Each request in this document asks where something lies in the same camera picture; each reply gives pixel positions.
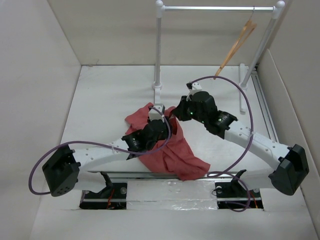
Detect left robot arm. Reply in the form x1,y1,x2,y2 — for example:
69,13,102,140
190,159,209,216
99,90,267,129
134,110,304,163
42,119,172,199

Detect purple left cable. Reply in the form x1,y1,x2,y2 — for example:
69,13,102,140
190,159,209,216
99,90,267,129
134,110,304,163
28,104,173,195

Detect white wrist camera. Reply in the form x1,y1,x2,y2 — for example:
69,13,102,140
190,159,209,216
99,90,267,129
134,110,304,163
148,103,165,123
186,82,202,96

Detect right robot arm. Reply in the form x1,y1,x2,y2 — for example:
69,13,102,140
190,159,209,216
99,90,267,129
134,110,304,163
172,91,310,197

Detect wooden clothes hanger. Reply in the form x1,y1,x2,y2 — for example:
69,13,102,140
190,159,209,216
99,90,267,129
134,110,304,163
215,18,257,76

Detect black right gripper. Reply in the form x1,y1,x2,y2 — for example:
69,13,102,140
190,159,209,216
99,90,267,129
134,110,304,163
172,95,207,125

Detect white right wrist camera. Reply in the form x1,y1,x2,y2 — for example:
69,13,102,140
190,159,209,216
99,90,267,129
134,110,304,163
186,82,202,96

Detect aluminium side rail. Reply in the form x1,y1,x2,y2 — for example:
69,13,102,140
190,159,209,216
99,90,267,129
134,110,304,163
251,68,279,142

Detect aluminium front rail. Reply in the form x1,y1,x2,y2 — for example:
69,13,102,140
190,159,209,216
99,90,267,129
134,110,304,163
81,172,248,209

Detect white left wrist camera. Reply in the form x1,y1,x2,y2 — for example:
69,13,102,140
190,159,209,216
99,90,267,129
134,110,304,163
148,103,165,123

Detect white clothes rack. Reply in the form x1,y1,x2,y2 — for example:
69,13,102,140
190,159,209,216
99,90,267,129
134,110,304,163
152,0,286,104

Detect red t shirt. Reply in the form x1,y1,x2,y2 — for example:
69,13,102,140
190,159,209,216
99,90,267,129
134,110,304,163
138,106,211,181

